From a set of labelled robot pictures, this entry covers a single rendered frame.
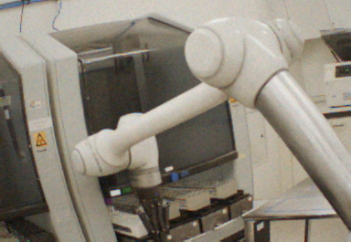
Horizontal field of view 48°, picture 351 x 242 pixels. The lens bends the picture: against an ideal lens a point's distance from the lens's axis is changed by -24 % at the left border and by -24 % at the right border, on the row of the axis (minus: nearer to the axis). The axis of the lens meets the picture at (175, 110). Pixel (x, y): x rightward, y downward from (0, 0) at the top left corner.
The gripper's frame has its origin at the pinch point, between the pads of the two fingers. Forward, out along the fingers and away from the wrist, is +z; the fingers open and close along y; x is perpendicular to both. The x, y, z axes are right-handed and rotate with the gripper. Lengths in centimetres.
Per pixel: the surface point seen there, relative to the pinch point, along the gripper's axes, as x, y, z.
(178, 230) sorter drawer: -5.4, -12.4, 1.0
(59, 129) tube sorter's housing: -14.9, 18.9, -41.0
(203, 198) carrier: -13.1, -32.8, -5.6
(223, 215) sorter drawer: -5.5, -34.7, 2.2
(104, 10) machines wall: -125, -80, -103
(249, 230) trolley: 16.7, -24.5, 4.4
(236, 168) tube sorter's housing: -15, -54, -12
